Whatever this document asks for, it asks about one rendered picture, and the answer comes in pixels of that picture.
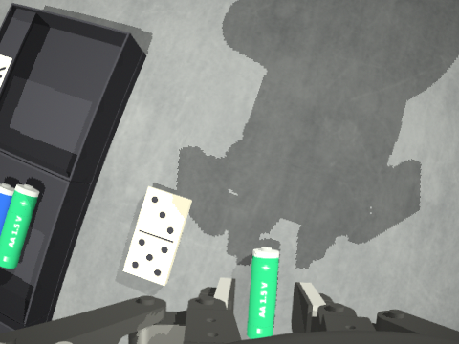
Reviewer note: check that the white domino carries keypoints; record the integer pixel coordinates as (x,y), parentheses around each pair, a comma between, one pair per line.
(157,235)

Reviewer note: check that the blue aa battery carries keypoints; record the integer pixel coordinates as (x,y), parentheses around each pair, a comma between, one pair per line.
(6,192)

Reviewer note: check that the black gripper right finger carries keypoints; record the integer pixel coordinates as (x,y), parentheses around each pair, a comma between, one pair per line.
(310,309)

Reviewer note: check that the black divided bin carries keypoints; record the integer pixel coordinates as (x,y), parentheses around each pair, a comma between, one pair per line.
(53,100)

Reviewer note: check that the green aa battery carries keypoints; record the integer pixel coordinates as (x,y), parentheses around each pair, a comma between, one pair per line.
(264,268)
(16,225)

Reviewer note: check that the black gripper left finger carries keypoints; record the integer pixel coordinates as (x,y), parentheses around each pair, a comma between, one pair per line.
(208,319)

